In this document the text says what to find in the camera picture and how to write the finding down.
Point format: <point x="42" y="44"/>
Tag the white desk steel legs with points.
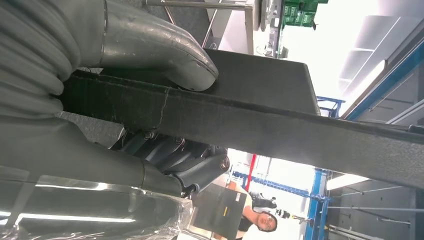
<point x="249" y="30"/>

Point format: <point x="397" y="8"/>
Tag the red pole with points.
<point x="251" y="172"/>

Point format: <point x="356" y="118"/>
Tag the person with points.
<point x="266" y="222"/>

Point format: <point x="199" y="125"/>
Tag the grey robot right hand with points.
<point x="82" y="159"/>

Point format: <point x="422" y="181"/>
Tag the long ceiling lamp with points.
<point x="371" y="79"/>
<point x="344" y="182"/>

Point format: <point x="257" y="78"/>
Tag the green plastic crate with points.
<point x="298" y="15"/>

